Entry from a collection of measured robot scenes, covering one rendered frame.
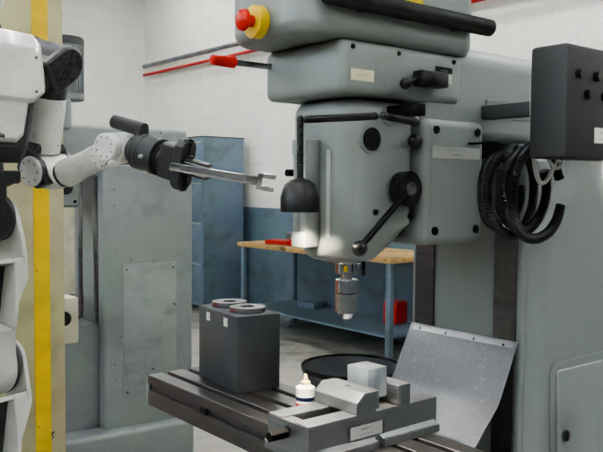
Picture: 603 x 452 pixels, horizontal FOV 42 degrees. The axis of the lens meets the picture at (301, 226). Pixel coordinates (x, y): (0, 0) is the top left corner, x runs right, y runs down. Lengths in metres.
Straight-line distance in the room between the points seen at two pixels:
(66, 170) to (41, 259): 1.10
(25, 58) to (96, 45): 9.41
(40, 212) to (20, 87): 1.25
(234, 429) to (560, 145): 0.92
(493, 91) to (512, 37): 4.88
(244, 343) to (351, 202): 0.56
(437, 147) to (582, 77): 0.30
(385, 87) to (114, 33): 10.04
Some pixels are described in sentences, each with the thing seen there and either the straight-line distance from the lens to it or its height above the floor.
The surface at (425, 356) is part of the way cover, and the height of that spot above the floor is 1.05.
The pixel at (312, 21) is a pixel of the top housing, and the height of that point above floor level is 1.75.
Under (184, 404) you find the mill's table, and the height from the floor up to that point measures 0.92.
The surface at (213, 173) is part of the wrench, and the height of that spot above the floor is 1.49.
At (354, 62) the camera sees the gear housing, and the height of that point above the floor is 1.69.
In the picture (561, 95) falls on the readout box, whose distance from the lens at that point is 1.52.
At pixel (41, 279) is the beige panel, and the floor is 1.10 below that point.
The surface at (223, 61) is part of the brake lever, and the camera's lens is 1.53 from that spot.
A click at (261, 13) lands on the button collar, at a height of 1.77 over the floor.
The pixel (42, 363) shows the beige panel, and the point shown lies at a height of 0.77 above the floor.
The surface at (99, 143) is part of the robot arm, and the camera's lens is 1.91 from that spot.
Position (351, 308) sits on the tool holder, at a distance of 1.59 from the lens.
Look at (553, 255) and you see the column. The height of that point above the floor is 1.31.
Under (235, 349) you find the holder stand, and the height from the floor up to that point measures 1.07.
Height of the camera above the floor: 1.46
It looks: 3 degrees down
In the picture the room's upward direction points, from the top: straight up
